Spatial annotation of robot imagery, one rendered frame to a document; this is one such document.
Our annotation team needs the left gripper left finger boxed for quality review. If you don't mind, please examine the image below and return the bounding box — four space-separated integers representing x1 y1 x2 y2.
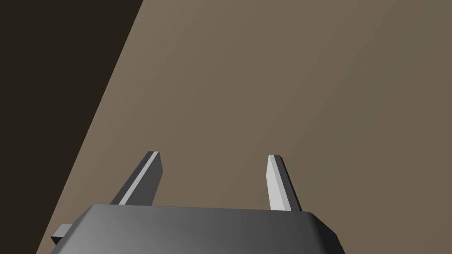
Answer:
109 151 164 207

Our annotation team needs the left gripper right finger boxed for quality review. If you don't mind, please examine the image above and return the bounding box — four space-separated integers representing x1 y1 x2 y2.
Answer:
266 154 303 212

